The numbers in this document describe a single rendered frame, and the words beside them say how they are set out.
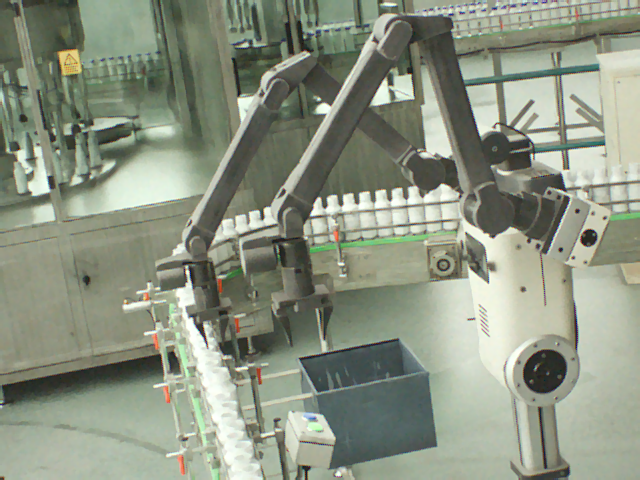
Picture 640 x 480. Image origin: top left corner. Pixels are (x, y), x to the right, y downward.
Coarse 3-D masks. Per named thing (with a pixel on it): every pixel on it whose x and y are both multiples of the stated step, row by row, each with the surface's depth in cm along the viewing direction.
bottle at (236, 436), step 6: (234, 432) 258; (240, 432) 257; (228, 438) 255; (234, 438) 255; (240, 438) 255; (228, 444) 256; (228, 450) 257; (228, 456) 256; (228, 462) 255; (228, 468) 256
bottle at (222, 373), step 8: (216, 368) 285; (224, 368) 284; (216, 376) 282; (224, 376) 282; (216, 384) 282; (224, 384) 282; (232, 384) 284; (216, 392) 282; (232, 392) 282; (232, 400) 283; (240, 416) 286
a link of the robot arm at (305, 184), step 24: (408, 24) 221; (384, 48) 221; (360, 72) 224; (384, 72) 225; (360, 96) 225; (336, 120) 225; (312, 144) 227; (336, 144) 226; (312, 168) 226; (288, 192) 225; (312, 192) 226
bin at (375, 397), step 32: (320, 352) 361; (352, 352) 362; (384, 352) 364; (320, 384) 362; (352, 384) 364; (384, 384) 333; (416, 384) 335; (352, 416) 333; (384, 416) 335; (416, 416) 337; (352, 448) 336; (384, 448) 337; (416, 448) 339
